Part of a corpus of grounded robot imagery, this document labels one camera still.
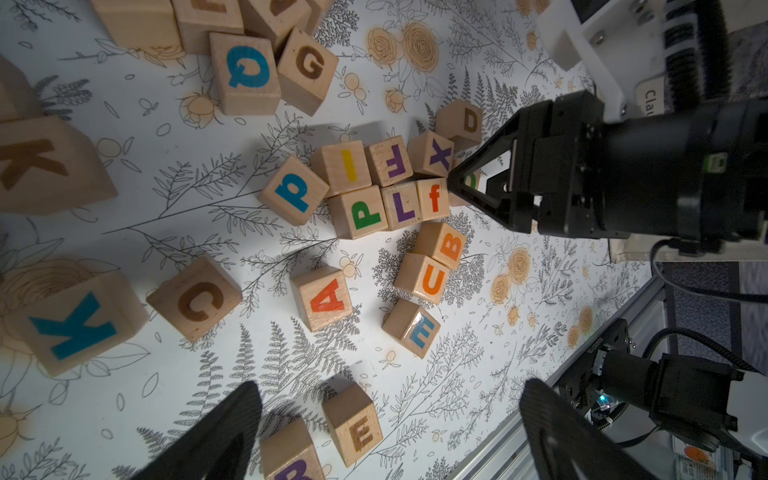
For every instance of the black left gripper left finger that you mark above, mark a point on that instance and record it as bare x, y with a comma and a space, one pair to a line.
219, 446

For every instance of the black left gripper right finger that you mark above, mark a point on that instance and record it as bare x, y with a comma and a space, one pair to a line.
566, 446

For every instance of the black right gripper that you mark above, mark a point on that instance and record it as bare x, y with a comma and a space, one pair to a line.
557, 165

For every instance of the green D letter block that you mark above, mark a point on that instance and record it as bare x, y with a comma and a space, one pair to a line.
472, 181

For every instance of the purple R letter block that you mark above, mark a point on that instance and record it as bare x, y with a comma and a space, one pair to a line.
290, 454

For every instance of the brown E letter block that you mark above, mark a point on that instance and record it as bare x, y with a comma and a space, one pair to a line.
353, 423

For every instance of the red f letter block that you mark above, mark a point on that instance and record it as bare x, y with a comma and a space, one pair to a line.
433, 198

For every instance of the orange B letter block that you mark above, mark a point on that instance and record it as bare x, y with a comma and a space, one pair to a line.
441, 242

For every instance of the brown D letter block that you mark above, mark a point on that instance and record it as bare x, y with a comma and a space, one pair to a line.
462, 123

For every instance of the purple X letter block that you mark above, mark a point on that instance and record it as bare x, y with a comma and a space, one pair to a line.
431, 154

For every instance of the purple L letter block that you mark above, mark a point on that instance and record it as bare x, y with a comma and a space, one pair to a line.
402, 206

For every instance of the orange U letter block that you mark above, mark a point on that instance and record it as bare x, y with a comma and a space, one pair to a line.
423, 277

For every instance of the purple F letter block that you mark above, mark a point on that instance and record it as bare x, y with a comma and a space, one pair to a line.
388, 161

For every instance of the brown C letter block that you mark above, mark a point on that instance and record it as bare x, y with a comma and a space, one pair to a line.
197, 299

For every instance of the green P letter block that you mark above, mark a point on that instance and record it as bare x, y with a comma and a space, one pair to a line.
358, 213

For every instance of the blue E letter block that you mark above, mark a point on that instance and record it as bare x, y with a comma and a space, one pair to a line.
412, 326

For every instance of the yellow i letter block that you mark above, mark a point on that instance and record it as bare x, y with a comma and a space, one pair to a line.
343, 166

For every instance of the red A letter block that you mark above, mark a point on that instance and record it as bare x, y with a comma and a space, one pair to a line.
322, 297

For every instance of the blue K letter block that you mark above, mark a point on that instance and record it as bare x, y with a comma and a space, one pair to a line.
71, 327

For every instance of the blue p letter block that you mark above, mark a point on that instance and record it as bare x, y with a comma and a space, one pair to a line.
294, 192

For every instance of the brown G letter block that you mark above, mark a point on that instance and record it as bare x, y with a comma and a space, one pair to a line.
305, 69

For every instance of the blue Q letter block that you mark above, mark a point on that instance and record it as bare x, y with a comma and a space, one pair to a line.
245, 74

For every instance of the brown N letter block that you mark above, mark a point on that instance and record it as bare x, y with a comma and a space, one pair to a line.
274, 19

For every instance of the brown K letter block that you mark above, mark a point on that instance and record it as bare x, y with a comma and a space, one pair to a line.
48, 166

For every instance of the brown Z letter block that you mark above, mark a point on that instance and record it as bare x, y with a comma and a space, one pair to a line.
196, 19

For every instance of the brown V letter block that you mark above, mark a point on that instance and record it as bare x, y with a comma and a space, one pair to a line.
18, 99

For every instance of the floral patterned table mat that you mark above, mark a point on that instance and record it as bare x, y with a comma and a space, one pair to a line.
188, 177

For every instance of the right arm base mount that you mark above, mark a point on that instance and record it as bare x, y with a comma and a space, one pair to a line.
581, 383

